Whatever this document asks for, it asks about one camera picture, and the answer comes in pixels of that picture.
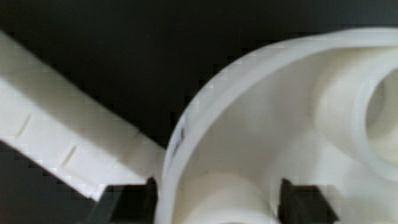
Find white front barrier wall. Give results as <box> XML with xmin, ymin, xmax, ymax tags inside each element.
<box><xmin>0</xmin><ymin>32</ymin><xmax>166</xmax><ymax>199</ymax></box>

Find white round stool seat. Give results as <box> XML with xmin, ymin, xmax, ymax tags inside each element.
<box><xmin>155</xmin><ymin>28</ymin><xmax>398</xmax><ymax>224</ymax></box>

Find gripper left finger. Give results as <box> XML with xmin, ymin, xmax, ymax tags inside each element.
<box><xmin>88</xmin><ymin>178</ymin><xmax>159</xmax><ymax>224</ymax></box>

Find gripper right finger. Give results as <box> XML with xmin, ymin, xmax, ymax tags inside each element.
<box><xmin>278</xmin><ymin>179</ymin><xmax>340</xmax><ymax>224</ymax></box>

